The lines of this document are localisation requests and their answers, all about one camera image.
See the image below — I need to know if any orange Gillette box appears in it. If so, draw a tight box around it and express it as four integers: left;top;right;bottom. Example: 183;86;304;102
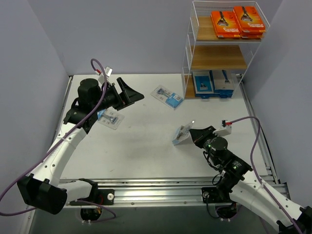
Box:
240;32;264;39
233;6;266;34
210;11;241;39

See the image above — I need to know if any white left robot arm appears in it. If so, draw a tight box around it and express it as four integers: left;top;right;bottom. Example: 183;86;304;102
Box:
17;78;144;215

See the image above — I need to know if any Harry's box white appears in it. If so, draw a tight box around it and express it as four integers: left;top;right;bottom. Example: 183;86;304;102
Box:
210;70;234;93

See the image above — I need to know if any white wire wooden shelf rack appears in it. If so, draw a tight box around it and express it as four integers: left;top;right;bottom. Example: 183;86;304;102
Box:
181;0;270;99

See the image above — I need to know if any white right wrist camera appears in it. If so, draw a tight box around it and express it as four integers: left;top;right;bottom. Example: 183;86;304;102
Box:
213;120;232;137

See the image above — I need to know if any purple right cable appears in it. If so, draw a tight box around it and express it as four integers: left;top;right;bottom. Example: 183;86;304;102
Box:
229;116;302;234

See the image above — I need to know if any clear blister razor pack top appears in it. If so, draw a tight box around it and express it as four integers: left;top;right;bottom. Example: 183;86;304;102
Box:
151;85;184;110

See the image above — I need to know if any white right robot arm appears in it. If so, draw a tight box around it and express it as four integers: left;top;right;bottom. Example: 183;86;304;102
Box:
189;126;312;234

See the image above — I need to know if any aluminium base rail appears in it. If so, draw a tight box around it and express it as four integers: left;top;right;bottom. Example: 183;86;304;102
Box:
55;176;291;208

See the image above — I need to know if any grey blue Harry's box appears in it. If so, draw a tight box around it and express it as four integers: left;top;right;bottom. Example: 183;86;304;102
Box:
192;71;214;98

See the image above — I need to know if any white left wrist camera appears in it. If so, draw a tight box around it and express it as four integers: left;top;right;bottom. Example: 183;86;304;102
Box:
96;66;113;84

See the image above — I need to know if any clear blister razor pack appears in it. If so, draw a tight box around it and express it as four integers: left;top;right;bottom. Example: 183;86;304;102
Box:
151;85;184;110
97;109;125;130
172;120;195;146

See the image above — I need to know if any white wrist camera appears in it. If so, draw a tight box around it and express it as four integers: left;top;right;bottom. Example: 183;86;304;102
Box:
96;66;113;84
213;120;232;137

